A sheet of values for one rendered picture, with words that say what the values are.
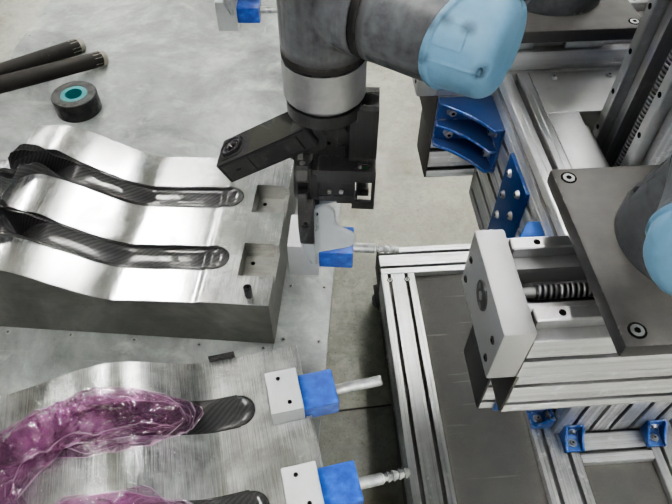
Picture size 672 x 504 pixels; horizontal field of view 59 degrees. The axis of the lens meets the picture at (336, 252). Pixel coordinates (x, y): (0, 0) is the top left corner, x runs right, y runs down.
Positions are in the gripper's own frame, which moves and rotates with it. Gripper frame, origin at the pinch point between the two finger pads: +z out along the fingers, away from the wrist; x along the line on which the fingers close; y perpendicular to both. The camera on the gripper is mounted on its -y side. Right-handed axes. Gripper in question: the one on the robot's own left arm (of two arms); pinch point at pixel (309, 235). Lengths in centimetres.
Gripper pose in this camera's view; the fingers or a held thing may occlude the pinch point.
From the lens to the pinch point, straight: 70.0
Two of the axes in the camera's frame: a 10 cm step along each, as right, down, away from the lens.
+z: 0.0, 6.3, 7.8
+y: 10.0, 0.4, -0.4
